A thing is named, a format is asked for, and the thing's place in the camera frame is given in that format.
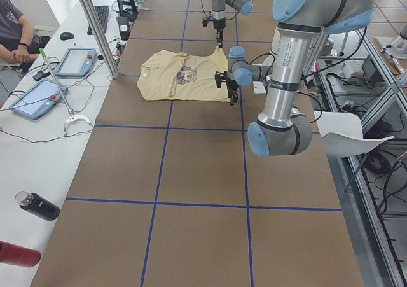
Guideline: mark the far blue teach pendant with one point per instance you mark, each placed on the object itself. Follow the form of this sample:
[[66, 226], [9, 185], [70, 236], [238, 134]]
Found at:
[[77, 62]]

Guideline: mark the seated person grey shirt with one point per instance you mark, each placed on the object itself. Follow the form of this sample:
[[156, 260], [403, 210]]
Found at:
[[20, 43]]

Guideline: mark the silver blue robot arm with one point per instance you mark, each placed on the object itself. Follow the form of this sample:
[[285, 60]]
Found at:
[[241, 6], [280, 129]]

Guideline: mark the black water bottle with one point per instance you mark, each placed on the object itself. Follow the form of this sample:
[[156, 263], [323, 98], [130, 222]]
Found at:
[[37, 205]]

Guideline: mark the metal reacher stick green tip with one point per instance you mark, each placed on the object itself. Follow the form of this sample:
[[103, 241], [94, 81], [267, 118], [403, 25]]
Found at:
[[72, 116]]

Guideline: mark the pale yellow printed t-shirt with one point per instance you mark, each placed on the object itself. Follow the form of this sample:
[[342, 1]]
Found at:
[[179, 76]]

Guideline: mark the black computer mouse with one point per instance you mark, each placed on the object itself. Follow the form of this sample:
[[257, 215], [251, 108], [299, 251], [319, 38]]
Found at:
[[64, 36]]

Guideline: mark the near blue teach pendant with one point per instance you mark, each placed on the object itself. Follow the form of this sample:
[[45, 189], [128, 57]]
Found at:
[[38, 100]]

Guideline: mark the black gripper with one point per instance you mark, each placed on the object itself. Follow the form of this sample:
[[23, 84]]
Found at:
[[231, 85], [219, 24]]

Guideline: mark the black keyboard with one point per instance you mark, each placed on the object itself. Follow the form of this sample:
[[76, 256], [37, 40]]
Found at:
[[103, 15]]

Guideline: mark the small black phone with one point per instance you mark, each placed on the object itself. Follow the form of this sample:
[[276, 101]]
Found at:
[[40, 75]]

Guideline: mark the black power adapter label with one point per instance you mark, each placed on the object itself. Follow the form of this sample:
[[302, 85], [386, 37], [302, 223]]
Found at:
[[124, 27]]

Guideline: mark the blue teach pendant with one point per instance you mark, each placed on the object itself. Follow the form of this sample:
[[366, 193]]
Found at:
[[77, 62], [38, 100]]

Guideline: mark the white plastic chair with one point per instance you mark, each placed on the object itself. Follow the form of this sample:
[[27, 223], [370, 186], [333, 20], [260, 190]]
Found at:
[[342, 135]]

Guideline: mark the red water bottle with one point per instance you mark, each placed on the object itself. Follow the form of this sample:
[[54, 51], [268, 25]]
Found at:
[[13, 254]]

